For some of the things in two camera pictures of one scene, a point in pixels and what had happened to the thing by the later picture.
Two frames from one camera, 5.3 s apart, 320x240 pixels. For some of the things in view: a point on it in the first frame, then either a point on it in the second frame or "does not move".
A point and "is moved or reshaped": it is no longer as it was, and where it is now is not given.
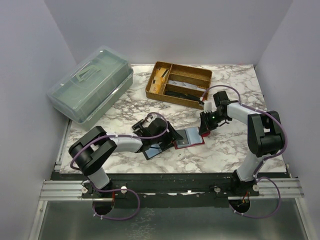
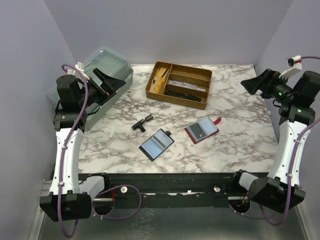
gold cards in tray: x=157 y=80 does not move
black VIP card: x=184 y=141 → x=197 y=130
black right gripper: x=206 y=123 → x=268 y=82
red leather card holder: x=191 y=137 is moved or reshaped
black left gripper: x=169 y=135 → x=100 y=85
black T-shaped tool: x=139 y=125 does not move
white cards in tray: x=185 y=84 does not move
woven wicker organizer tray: x=180 y=84 does not move
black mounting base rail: x=172 y=190 does not move
